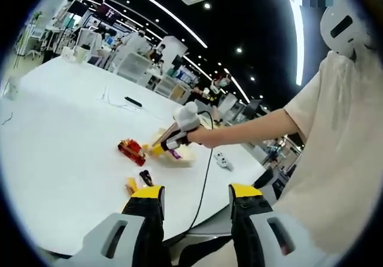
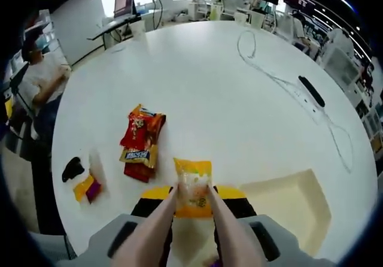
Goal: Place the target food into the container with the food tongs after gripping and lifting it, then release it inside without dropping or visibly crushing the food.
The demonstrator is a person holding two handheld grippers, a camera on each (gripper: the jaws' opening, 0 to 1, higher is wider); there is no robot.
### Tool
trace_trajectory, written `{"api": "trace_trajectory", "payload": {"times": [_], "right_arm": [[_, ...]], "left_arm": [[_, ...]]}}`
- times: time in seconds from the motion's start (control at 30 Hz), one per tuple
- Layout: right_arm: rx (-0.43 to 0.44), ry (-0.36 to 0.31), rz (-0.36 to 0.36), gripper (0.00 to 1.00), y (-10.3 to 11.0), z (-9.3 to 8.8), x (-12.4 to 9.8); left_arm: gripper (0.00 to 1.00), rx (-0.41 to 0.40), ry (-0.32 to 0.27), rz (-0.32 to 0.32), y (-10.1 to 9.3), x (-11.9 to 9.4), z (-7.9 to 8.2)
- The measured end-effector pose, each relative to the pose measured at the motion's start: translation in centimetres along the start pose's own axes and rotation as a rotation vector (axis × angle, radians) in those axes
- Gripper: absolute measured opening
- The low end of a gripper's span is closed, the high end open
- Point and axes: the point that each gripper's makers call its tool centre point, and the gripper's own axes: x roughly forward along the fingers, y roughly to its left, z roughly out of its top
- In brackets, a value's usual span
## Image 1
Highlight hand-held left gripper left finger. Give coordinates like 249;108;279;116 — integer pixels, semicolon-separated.
55;185;166;267

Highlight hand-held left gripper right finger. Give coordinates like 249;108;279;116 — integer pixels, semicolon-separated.
229;183;333;267

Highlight red gold food packet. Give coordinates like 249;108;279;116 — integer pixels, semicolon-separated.
117;139;147;166

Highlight dark food packet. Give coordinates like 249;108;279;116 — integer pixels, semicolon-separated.
139;170;154;187

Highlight beige hexagonal container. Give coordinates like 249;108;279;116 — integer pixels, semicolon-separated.
145;125;197;168

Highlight yellow food packet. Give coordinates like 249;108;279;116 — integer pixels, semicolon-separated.
124;177;139;195

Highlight person's right hand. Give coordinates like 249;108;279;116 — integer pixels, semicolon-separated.
180;127;211;148

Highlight white office chair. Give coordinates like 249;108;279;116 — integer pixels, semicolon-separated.
117;52;153;84

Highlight thin ceiling light strip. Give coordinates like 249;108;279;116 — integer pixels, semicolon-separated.
115;0;209;49

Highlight operator in white shirt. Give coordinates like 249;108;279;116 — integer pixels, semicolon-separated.
275;50;383;262

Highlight white cup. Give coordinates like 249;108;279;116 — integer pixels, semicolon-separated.
77;43;90;63

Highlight clear plastic cup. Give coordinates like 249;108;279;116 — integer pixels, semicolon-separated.
61;47;76;62

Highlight wide ceiling light strip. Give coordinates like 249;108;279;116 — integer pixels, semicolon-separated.
282;0;305;86

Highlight white worn device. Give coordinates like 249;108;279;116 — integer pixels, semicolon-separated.
319;5;373;60

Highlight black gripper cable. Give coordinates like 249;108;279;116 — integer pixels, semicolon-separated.
167;110;216;244

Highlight white cable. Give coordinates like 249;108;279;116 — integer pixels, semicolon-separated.
97;87;144;112

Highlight dark wall display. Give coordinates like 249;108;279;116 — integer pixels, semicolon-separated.
100;5;121;22

